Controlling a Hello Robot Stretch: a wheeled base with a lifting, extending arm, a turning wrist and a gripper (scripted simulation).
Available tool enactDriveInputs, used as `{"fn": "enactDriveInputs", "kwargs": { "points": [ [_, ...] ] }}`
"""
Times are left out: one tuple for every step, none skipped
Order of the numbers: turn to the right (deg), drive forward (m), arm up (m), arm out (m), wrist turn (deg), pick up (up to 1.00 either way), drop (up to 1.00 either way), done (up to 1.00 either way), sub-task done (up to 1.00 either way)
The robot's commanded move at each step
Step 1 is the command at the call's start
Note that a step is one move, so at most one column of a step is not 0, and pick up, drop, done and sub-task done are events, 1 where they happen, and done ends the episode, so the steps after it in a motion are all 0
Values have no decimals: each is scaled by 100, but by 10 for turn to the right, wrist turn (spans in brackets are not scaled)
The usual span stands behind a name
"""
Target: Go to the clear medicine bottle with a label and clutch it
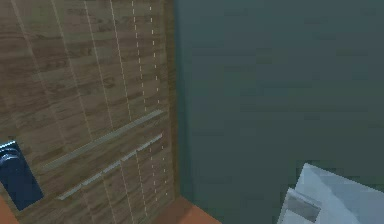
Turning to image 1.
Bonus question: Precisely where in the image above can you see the dark blue door handle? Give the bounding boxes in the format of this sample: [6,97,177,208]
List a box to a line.
[0,140,45,212]

